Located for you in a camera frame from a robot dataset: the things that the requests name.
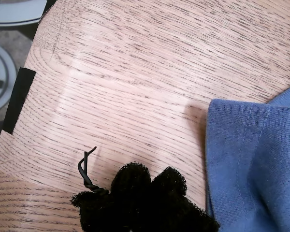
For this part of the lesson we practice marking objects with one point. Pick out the blue printed T-shirt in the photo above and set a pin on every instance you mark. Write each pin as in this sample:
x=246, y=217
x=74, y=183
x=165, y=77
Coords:
x=251, y=164

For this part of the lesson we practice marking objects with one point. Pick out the white grey office chair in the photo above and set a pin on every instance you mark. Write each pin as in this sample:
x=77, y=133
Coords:
x=14, y=12

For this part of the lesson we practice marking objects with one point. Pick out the black tape patch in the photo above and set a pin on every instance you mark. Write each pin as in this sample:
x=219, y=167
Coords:
x=19, y=101

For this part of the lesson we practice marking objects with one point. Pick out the grey round chair base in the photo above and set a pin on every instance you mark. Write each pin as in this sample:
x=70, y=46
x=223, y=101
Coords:
x=4, y=70

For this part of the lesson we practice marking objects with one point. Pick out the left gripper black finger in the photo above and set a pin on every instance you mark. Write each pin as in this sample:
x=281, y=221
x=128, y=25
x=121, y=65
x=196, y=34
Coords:
x=178, y=212
x=116, y=207

